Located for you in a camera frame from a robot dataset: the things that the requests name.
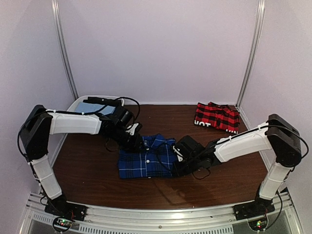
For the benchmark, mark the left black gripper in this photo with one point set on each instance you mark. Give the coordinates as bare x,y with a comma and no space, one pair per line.
134,146

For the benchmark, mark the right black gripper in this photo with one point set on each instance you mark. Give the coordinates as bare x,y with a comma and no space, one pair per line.
178,172

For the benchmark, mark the blue plaid long sleeve shirt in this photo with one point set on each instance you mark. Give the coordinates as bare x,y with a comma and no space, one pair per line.
154,159

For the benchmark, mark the red black plaid shirt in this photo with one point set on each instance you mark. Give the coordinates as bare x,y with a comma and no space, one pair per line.
221,117

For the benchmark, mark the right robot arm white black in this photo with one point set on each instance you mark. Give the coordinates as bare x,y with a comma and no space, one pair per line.
276,135

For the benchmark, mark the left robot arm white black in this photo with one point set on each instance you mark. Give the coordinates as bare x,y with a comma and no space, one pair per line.
34,136

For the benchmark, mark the black folded garment in bin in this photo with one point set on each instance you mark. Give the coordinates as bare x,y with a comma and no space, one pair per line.
103,101

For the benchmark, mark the light blue folded shirt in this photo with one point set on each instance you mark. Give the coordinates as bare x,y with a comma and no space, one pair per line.
89,107

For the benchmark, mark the white plastic bin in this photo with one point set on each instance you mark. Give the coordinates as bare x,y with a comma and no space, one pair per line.
80,99

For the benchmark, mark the right circuit board with leds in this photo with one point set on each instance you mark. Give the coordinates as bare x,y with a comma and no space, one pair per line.
258,225

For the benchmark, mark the circuit board with leds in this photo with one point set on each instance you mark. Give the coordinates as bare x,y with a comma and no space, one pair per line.
61,224
258,225

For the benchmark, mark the left circuit board with leds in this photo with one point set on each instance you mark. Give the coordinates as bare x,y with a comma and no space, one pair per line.
61,224

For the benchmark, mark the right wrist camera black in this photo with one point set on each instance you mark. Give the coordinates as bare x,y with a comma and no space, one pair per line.
187,147

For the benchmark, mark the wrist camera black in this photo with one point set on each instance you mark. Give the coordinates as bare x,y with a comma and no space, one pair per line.
187,147
121,117

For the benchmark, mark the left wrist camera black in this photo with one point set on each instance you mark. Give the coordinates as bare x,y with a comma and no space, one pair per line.
121,117

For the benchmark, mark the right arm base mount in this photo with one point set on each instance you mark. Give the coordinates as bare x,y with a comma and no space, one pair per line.
252,209

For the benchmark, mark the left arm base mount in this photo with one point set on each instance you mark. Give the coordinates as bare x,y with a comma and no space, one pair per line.
67,210

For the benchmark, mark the aluminium front rail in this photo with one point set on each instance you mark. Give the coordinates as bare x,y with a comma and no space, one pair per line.
208,220

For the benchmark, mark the left aluminium frame post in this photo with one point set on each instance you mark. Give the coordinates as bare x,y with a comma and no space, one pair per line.
63,49

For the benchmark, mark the aluminium frame post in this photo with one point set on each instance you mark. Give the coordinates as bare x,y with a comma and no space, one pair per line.
63,49
258,27

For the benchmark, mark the right aluminium frame post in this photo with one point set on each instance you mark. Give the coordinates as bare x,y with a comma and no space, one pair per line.
258,27

